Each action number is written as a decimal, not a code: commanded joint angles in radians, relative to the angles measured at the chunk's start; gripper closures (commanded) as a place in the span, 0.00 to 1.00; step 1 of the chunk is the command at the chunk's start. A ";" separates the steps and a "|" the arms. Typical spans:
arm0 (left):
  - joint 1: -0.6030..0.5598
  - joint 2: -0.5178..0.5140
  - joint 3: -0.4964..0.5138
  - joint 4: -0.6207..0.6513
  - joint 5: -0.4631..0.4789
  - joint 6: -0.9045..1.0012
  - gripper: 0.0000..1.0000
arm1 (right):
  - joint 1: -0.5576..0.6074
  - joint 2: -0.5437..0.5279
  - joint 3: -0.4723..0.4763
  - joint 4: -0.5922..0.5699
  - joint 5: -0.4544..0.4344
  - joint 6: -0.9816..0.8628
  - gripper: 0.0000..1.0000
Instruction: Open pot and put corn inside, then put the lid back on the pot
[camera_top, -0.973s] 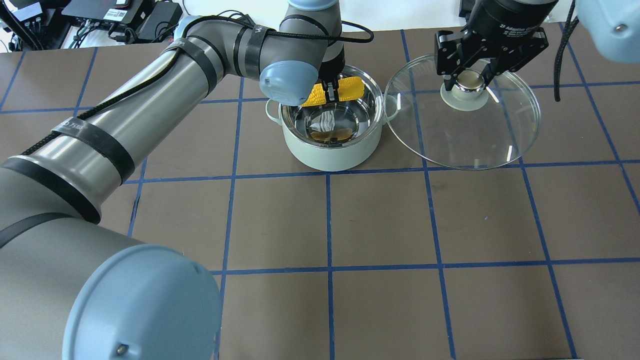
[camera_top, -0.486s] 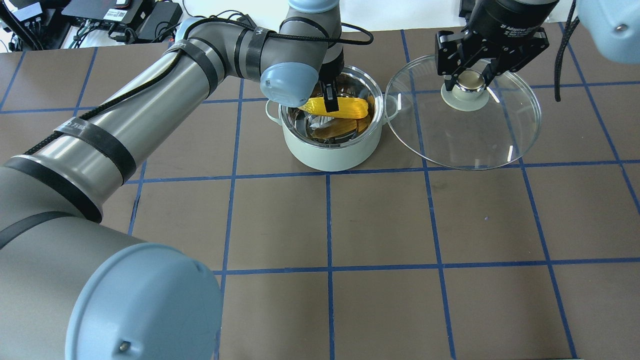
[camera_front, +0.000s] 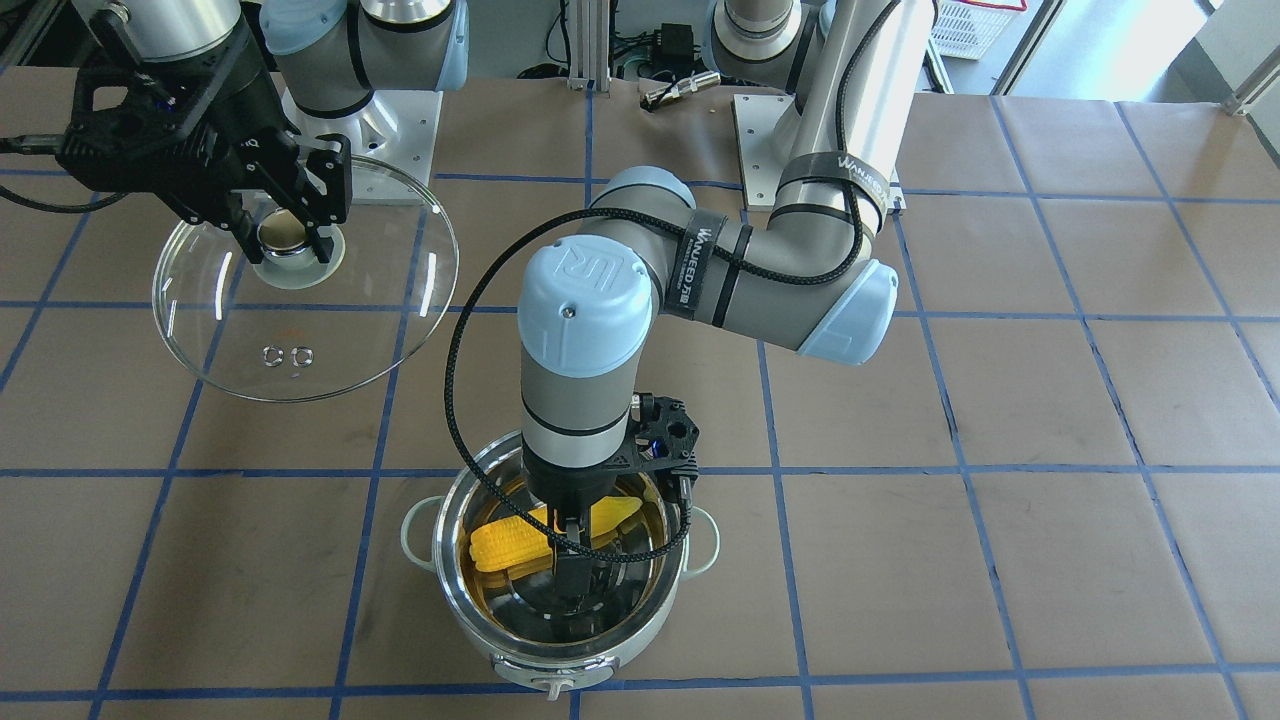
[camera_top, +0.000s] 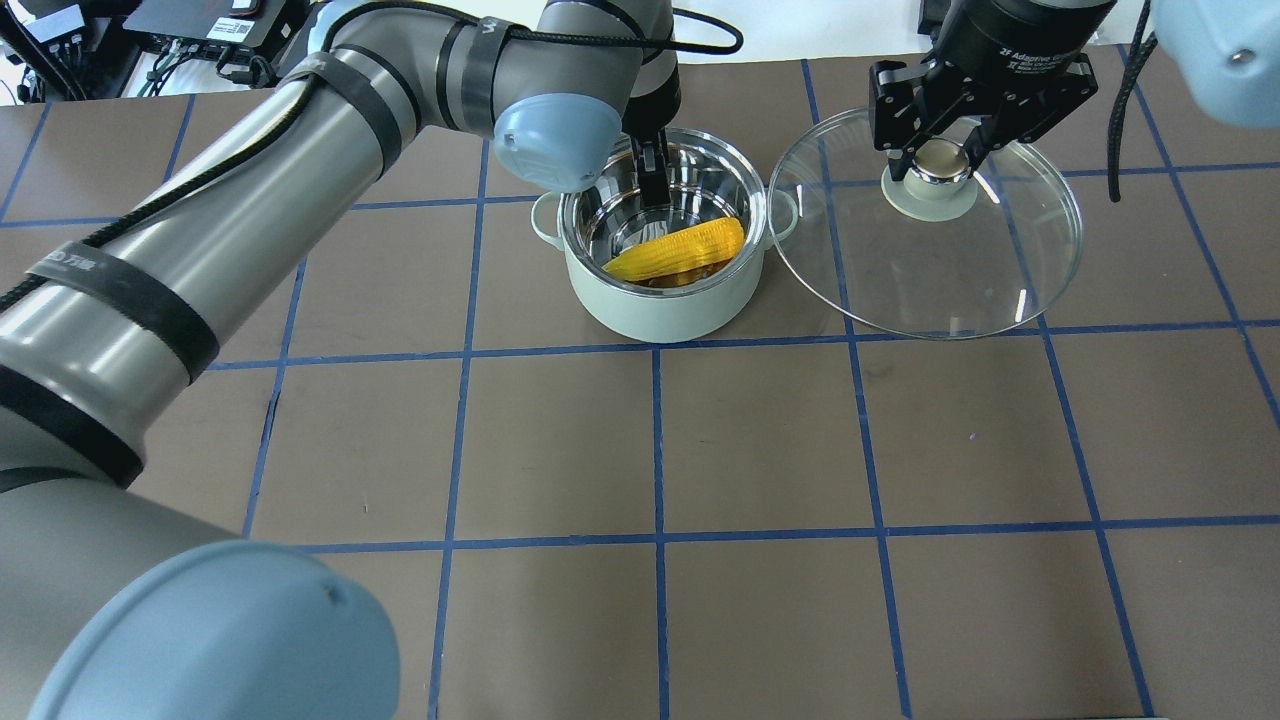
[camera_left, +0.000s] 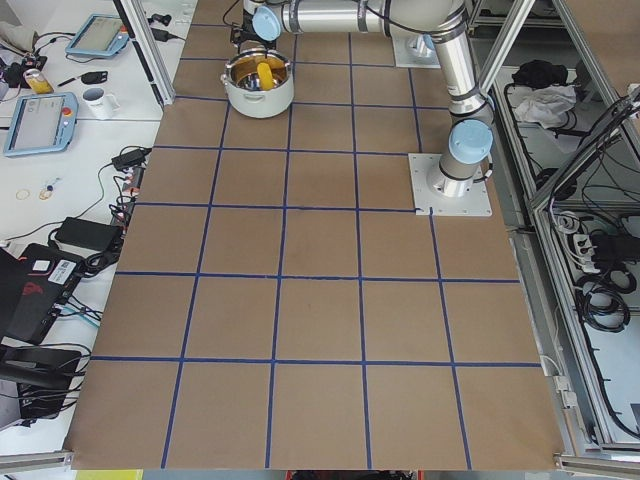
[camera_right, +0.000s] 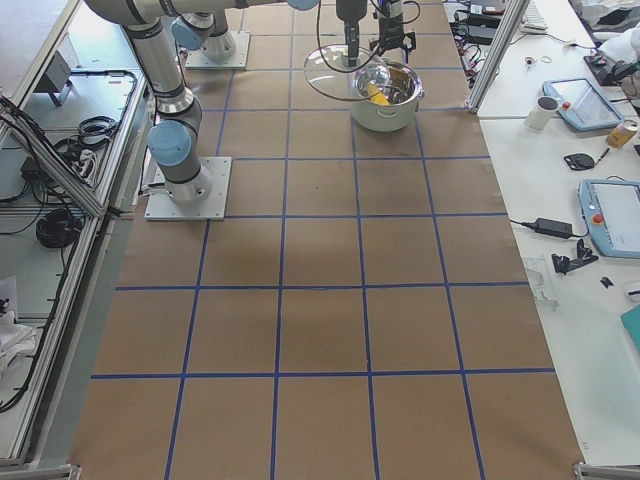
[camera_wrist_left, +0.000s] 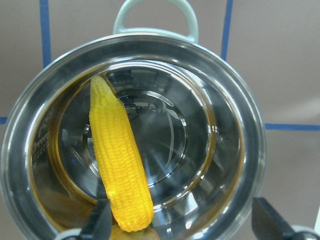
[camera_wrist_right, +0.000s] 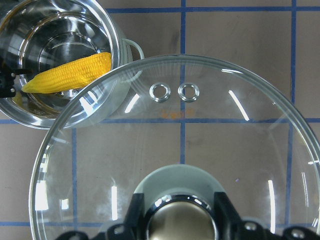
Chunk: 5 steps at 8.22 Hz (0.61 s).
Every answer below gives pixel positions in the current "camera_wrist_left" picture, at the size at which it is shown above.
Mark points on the glass pot lid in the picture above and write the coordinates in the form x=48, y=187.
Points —
x=115, y=233

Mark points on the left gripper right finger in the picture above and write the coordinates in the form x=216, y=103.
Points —
x=268, y=224

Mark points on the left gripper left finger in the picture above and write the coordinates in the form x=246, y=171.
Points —
x=99, y=223

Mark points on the yellow corn cob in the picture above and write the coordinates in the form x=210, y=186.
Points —
x=118, y=158

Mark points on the mint green steel pot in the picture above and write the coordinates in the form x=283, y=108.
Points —
x=198, y=128

